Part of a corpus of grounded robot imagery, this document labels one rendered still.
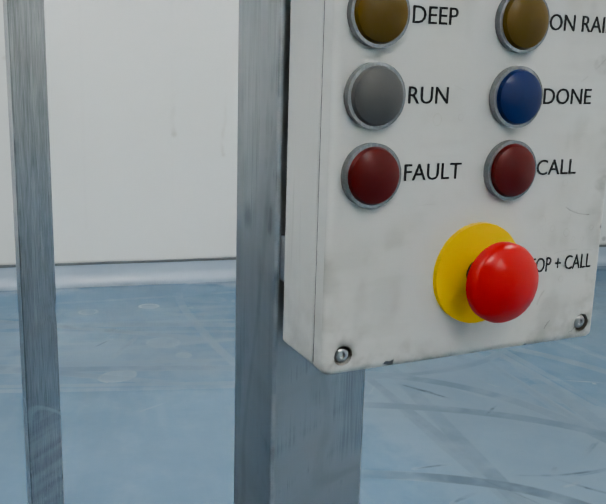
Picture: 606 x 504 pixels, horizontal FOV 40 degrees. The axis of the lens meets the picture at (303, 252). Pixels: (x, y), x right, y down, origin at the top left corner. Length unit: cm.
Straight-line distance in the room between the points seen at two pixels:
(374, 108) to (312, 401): 18
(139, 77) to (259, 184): 330
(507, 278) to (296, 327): 11
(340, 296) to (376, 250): 3
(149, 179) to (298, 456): 334
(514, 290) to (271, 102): 15
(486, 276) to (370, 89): 10
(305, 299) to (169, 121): 337
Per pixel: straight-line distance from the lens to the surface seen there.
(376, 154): 38
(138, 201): 380
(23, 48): 151
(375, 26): 38
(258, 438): 50
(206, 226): 386
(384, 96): 38
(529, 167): 43
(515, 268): 41
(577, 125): 46
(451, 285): 42
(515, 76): 42
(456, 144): 41
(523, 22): 42
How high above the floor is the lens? 101
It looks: 13 degrees down
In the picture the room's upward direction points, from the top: 2 degrees clockwise
